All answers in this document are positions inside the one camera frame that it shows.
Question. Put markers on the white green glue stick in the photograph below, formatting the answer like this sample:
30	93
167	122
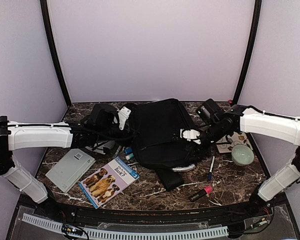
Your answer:
130	156

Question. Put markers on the black frame post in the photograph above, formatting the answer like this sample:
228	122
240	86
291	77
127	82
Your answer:
249	51
53	51

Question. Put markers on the pale green ceramic bowl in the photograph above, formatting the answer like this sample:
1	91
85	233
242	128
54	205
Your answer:
242	155

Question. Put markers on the black right frame post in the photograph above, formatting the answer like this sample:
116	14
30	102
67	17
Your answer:
249	51

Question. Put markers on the white pencil pouch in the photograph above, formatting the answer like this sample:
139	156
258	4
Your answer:
102	147

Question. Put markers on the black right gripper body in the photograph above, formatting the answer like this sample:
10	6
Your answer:
215	132

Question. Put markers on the blue capped black marker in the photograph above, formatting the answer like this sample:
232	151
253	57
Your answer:
128	151

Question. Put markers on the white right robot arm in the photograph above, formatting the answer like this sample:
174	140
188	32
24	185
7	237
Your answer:
251	120

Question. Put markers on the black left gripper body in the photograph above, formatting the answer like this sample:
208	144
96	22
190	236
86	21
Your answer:
106	133

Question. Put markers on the pink and black highlighter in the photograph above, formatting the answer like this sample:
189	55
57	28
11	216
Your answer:
205	191

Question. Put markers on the black front rail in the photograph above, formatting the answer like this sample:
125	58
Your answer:
162	208

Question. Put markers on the black student backpack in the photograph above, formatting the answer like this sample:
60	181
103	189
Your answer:
157	144

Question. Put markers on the grey notebook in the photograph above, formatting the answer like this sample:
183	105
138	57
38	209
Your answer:
72	166

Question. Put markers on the black left frame post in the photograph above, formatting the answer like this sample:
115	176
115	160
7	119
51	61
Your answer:
53	51

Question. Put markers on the grey slotted cable duct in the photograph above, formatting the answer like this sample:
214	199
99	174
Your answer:
111	231

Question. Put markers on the floral ceramic tile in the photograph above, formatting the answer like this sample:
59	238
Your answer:
226	144

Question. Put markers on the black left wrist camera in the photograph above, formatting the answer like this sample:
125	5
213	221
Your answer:
102	114

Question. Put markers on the white pen with blue cap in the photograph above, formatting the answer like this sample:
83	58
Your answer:
211	168

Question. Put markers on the dog picture book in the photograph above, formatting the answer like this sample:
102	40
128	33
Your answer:
108	181

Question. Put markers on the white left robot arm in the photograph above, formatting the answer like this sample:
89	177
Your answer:
18	136

